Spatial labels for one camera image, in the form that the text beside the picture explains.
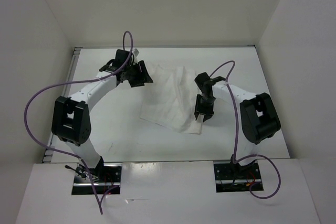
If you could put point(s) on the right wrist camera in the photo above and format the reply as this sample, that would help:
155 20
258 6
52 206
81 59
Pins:
217 79

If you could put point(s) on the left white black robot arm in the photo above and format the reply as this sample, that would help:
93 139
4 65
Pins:
71 119

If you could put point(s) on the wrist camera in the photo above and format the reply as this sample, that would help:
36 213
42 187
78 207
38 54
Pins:
217 79
109 67

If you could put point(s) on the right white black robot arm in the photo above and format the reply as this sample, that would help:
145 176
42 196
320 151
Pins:
256 118

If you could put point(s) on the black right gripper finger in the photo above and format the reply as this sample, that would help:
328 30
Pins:
207 114
197 106

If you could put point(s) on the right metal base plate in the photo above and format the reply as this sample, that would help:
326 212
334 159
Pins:
230 178

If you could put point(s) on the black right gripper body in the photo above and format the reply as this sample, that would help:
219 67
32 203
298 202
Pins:
207 103

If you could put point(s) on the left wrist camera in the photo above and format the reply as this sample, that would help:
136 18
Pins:
109 67

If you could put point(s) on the metal base plate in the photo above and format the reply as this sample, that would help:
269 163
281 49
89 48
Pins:
108 183
230 178

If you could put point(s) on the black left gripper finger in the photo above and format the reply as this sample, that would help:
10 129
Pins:
136 83
145 77

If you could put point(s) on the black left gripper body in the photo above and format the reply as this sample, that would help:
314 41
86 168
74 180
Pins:
133 72

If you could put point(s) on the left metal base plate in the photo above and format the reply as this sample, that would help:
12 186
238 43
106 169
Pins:
108 183

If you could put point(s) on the white fabric skirt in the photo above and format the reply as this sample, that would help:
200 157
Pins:
170 100

